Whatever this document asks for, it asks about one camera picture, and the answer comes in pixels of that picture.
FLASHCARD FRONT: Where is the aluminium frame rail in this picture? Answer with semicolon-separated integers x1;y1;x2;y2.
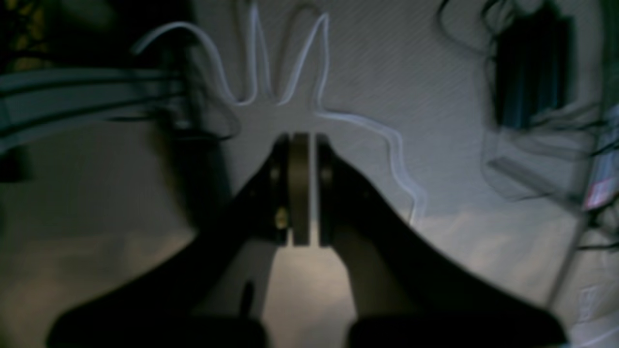
0;68;186;152

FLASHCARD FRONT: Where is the black power brick on floor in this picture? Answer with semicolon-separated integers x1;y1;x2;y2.
495;0;577;130

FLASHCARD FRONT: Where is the white cable on floor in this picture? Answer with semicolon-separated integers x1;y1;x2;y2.
131;0;428;225

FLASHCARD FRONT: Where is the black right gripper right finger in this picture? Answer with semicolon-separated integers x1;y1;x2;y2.
316;134;569;348

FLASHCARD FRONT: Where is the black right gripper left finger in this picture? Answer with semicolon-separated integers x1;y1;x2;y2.
46;133;310;348

